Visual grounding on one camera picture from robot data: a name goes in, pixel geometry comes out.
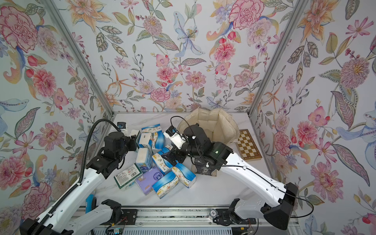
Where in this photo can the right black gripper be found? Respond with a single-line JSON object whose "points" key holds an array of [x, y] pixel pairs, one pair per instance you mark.
{"points": [[173, 158]]}

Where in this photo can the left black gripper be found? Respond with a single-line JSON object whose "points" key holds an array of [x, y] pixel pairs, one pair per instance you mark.
{"points": [[132, 140]]}

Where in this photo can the blue floral tissue pack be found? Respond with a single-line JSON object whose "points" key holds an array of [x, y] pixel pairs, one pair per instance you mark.
{"points": [[163, 165], [165, 184], [166, 149], [185, 176]]}

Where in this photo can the beige canvas bag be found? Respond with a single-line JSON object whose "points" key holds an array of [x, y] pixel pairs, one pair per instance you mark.
{"points": [[209, 134]]}

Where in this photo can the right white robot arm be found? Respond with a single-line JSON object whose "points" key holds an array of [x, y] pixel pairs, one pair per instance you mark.
{"points": [[274, 201]]}

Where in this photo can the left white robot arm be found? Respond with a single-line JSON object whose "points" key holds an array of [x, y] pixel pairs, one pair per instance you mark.
{"points": [[95, 172]]}

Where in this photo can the light blue tissue pack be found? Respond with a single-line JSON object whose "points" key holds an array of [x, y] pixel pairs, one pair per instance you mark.
{"points": [[144, 160]]}

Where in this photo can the blue floral tissue pack front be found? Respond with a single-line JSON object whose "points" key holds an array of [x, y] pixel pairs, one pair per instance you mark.
{"points": [[165, 184]]}

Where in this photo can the green white tissue box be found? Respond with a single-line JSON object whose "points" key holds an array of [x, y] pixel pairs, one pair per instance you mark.
{"points": [[127, 177]]}

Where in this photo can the purple tissue pack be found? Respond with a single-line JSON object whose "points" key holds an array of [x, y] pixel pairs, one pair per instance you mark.
{"points": [[148, 179]]}

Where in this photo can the blue microphone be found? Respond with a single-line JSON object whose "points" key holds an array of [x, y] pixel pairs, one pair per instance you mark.
{"points": [[91, 203]]}

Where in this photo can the wooden chessboard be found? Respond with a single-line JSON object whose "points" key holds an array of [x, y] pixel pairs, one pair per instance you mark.
{"points": [[247, 147]]}

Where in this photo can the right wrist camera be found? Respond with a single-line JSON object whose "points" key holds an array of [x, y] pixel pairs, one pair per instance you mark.
{"points": [[175, 137]]}

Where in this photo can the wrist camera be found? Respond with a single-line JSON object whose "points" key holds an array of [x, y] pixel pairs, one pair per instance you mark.
{"points": [[122, 126], [175, 137]]}

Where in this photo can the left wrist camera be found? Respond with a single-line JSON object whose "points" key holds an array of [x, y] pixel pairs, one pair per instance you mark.
{"points": [[122, 126]]}

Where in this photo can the metal base rail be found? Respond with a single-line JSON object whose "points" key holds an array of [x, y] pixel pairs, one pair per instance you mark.
{"points": [[154, 216]]}

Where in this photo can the aluminium corner post left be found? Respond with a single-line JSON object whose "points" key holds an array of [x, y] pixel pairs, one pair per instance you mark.
{"points": [[78, 56]]}

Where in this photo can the aluminium corner post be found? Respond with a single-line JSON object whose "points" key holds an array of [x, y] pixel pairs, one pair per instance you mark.
{"points": [[78, 56], [297, 12]]}

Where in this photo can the aluminium corner post right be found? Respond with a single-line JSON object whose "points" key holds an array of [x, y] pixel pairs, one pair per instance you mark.
{"points": [[297, 12]]}

